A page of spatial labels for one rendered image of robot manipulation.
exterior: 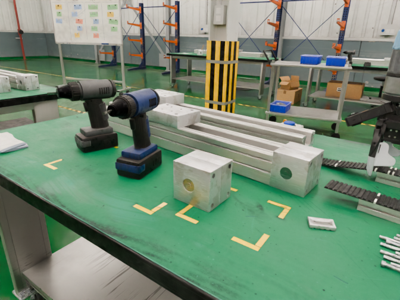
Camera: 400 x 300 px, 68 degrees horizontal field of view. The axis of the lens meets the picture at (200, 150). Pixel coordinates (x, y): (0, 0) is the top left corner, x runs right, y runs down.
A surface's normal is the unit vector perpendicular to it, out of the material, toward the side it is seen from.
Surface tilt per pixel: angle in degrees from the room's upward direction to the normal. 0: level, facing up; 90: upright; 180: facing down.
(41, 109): 90
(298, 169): 90
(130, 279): 0
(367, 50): 90
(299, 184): 90
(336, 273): 0
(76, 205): 0
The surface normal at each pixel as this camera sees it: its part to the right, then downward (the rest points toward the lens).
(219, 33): -0.57, 0.28
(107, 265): 0.03, -0.93
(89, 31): -0.25, 0.34
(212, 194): 0.81, 0.23
